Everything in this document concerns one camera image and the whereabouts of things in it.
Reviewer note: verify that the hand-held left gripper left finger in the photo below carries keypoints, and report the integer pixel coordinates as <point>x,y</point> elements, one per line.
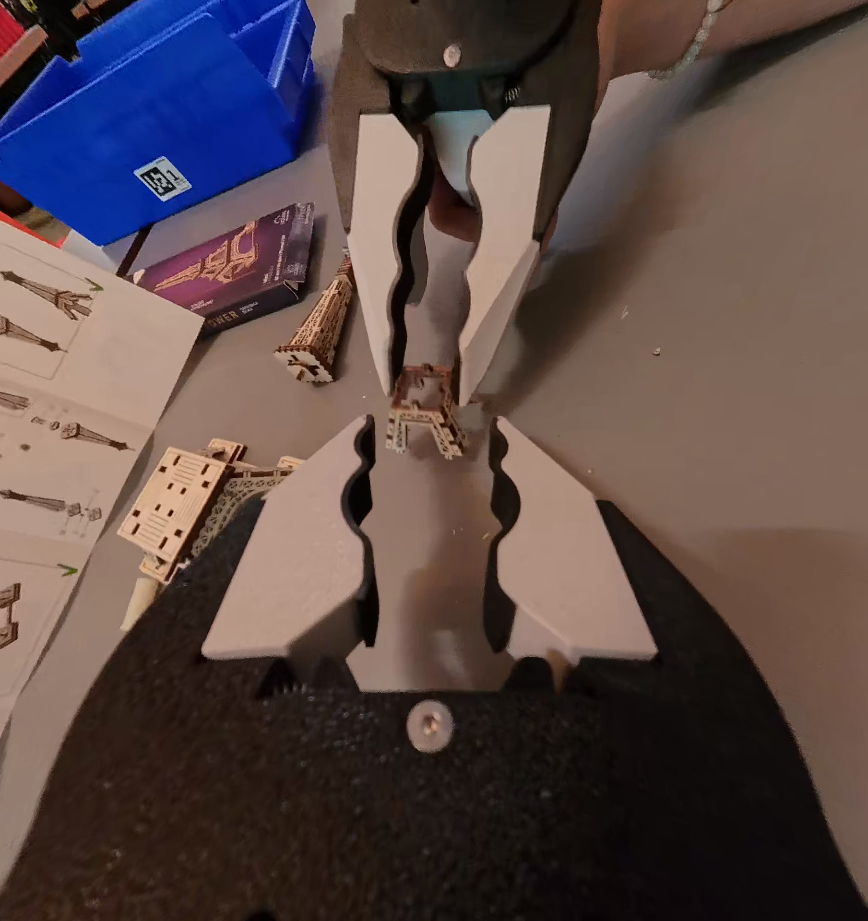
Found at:
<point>290,575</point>

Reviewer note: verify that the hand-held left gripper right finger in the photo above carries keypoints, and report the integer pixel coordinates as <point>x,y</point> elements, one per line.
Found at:
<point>578,575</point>

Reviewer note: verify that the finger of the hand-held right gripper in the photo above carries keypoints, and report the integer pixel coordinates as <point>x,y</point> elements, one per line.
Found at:
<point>513,216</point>
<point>383,216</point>

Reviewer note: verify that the wooden tower spire section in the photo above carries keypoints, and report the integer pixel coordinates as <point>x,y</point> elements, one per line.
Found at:
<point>318,324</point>

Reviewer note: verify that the person's right hand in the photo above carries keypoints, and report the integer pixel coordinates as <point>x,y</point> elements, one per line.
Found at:
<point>635,36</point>

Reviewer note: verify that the wooden tower arched base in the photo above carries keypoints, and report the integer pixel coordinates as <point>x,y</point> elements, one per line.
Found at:
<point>167,504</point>

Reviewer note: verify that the purple puzzle box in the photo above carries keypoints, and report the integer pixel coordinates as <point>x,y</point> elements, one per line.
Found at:
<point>246,259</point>

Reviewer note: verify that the blue plastic bin with tag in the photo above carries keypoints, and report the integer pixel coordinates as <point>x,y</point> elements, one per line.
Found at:
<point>153,108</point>

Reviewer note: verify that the white assembly instruction sheet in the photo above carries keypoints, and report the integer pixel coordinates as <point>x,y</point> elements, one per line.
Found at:
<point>117,360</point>

